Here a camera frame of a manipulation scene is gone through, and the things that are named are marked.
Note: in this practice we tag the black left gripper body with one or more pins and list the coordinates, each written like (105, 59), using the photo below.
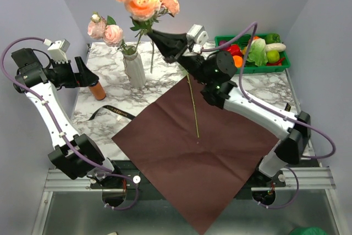
(62, 75)

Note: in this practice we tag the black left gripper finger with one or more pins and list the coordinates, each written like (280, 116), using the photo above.
(82, 68)
(88, 79)

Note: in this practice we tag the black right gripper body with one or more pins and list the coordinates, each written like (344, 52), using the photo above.
(193, 64)

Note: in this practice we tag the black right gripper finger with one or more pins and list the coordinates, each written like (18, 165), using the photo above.
(175, 55)
(168, 43)

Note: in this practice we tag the peach rose stem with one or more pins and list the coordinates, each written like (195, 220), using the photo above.
(193, 105)
(167, 1)

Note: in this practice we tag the light pink rose stem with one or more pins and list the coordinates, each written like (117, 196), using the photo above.
(109, 32)

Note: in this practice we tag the red wrapping paper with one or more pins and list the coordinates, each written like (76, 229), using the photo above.
(199, 177)

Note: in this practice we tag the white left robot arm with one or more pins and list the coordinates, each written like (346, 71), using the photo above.
(76, 155)

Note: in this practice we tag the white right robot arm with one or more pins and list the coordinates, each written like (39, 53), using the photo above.
(292, 130)

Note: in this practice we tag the white ribbed ceramic vase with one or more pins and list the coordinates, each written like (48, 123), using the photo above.
(134, 70)

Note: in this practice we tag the orange bottle with blue cap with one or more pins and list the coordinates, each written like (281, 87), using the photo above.
(98, 91)

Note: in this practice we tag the orange toy fruit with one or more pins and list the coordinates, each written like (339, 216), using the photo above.
(238, 61)

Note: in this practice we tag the red toy bell pepper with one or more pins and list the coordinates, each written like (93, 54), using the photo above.
(234, 50)

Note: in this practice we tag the green toy lettuce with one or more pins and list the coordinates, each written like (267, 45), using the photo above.
(257, 53)

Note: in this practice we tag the green plastic basket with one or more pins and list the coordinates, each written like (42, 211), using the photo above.
(250, 68)

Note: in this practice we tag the green toy lime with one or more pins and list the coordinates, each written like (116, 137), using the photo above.
(273, 56)

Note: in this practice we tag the red toy chili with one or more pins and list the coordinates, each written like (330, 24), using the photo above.
(278, 63)

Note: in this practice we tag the green toy bell pepper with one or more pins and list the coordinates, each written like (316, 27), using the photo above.
(272, 38)

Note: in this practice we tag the white toy radish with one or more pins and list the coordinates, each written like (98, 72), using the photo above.
(280, 47)

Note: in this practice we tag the green object at bottom edge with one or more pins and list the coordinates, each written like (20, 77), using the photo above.
(308, 231)

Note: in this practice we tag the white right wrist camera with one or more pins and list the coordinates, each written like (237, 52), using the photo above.
(197, 36)

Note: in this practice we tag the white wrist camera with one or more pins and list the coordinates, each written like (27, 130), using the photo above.
(197, 36)
(57, 51)

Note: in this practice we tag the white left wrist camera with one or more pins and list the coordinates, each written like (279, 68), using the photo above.
(57, 51)

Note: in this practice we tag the aluminium extrusion rail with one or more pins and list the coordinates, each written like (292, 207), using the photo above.
(304, 178)

